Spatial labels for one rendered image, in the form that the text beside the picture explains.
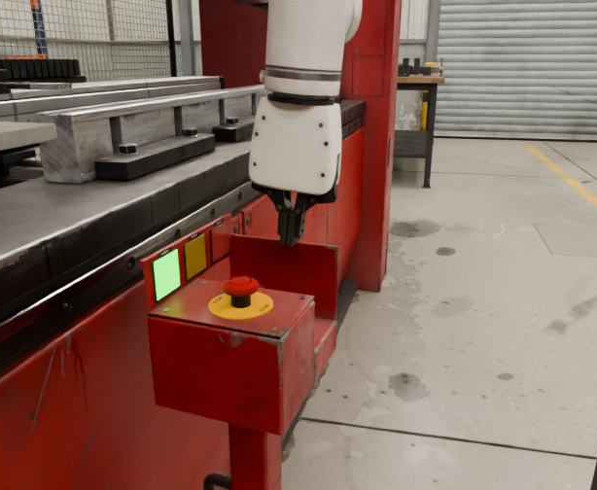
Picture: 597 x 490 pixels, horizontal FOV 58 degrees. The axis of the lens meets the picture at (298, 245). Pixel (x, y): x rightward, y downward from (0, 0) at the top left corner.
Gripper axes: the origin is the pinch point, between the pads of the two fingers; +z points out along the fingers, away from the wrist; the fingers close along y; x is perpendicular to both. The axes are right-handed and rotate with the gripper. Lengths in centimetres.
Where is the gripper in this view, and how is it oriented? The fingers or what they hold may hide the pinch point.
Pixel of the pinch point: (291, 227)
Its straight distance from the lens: 66.1
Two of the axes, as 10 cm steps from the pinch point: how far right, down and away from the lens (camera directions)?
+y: 9.4, 1.9, -3.0
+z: -0.8, 9.3, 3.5
